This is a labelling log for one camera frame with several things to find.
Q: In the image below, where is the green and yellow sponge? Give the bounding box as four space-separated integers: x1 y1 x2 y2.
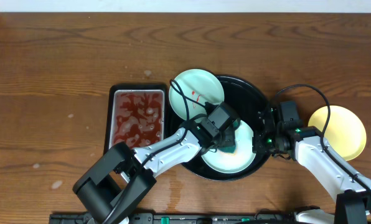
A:
217 119 240 153

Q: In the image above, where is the light blue plate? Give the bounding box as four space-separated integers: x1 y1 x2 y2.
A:
202 120 256 174
169 69 225 120

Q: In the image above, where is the yellow plate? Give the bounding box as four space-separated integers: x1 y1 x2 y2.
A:
324 105 367 161

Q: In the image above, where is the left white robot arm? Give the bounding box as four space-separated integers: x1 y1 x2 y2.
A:
73 118 239 223

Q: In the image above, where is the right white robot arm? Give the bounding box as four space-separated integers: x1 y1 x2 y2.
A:
253 102 371 223

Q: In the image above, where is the round black serving tray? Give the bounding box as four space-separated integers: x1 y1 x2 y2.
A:
183 76 268 181

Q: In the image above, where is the rectangular tray with red water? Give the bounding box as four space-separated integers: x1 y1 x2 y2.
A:
103 83 167 153

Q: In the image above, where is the right black cable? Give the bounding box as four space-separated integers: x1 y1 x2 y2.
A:
263 83 371 212

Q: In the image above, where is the black cable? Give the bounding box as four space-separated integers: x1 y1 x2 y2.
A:
101 79 214 224
263 83 371 212

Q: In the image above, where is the left black cable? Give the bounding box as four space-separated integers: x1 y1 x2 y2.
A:
101 79 214 224

